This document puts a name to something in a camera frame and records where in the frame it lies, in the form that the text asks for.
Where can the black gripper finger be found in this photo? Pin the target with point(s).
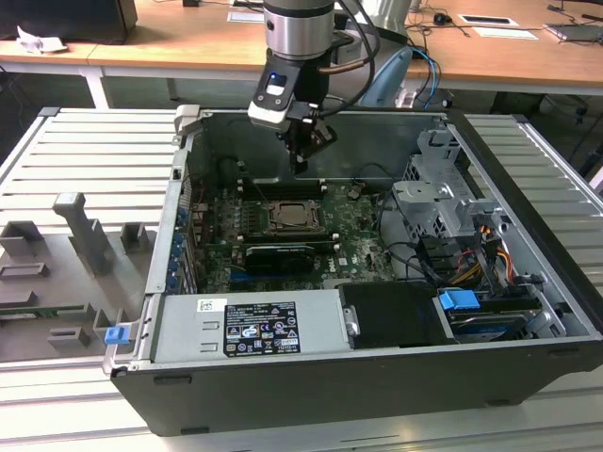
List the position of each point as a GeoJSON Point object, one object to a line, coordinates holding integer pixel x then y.
{"type": "Point", "coordinates": [325, 136]}
{"type": "Point", "coordinates": [300, 165]}

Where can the white paper sheet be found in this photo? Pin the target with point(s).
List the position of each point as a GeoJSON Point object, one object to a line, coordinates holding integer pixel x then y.
{"type": "Point", "coordinates": [506, 33]}
{"type": "Point", "coordinates": [245, 16]}

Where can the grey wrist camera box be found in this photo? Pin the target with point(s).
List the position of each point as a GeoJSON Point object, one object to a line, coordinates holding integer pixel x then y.
{"type": "Point", "coordinates": [346, 52]}

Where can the black computer mouse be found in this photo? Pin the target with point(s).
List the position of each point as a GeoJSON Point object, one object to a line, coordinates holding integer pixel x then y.
{"type": "Point", "coordinates": [442, 19]}

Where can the blue expansion slot retainers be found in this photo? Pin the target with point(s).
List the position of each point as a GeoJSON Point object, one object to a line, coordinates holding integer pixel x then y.
{"type": "Point", "coordinates": [178, 249]}

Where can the green RAM stick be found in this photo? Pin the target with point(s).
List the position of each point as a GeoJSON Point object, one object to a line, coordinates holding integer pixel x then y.
{"type": "Point", "coordinates": [42, 311]}

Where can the grey laptop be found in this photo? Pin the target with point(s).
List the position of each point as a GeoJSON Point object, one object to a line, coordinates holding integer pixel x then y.
{"type": "Point", "coordinates": [577, 33]}

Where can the pale blue teach pendant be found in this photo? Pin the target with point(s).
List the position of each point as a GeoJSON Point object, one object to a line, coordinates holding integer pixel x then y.
{"type": "Point", "coordinates": [388, 75]}

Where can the green motherboard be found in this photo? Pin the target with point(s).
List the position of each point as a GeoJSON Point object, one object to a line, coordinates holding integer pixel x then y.
{"type": "Point", "coordinates": [363, 249]}

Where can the hard disk in blue carrier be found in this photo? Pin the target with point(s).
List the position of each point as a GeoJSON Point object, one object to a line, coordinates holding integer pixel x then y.
{"type": "Point", "coordinates": [457, 300]}

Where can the small black desk item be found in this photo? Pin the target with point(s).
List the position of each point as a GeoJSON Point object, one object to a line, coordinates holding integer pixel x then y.
{"type": "Point", "coordinates": [190, 3]}

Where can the black graphics card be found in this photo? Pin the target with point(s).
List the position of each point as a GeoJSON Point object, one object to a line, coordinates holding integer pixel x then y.
{"type": "Point", "coordinates": [278, 261]}

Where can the grey power supply unit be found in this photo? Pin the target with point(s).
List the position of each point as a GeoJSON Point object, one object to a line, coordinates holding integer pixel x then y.
{"type": "Point", "coordinates": [188, 329]}

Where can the open black PC case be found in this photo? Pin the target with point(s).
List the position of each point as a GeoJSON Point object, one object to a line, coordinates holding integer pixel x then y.
{"type": "Point", "coordinates": [330, 400]}

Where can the black RAM slot bank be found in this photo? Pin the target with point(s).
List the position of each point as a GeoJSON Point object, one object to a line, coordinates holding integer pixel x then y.
{"type": "Point", "coordinates": [282, 187]}
{"type": "Point", "coordinates": [287, 237]}

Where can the grey parts rack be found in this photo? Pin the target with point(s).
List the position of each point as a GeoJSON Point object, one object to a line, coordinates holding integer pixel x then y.
{"type": "Point", "coordinates": [61, 282]}

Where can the black monitor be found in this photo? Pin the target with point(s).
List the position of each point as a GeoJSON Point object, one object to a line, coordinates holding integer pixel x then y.
{"type": "Point", "coordinates": [70, 19]}

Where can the crumpled white paper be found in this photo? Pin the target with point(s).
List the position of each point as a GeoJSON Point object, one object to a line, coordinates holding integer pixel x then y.
{"type": "Point", "coordinates": [37, 41]}

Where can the wooden desk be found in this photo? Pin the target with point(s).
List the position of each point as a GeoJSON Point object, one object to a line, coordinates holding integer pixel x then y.
{"type": "Point", "coordinates": [118, 53]}
{"type": "Point", "coordinates": [75, 54]}
{"type": "Point", "coordinates": [494, 56]}

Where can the silver metal drive cage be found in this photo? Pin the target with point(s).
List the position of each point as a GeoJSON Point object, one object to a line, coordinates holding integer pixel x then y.
{"type": "Point", "coordinates": [424, 207]}

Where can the blue plastic case clip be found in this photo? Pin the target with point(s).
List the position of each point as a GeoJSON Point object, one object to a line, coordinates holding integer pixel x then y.
{"type": "Point", "coordinates": [117, 335]}

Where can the black CPU socket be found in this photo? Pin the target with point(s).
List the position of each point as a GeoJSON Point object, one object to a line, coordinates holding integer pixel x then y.
{"type": "Point", "coordinates": [320, 226]}

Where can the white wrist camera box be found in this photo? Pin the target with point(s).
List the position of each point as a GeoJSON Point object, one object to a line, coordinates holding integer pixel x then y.
{"type": "Point", "coordinates": [268, 115]}

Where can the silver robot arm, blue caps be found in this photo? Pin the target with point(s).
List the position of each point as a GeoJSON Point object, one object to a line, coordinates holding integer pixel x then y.
{"type": "Point", "coordinates": [299, 28]}

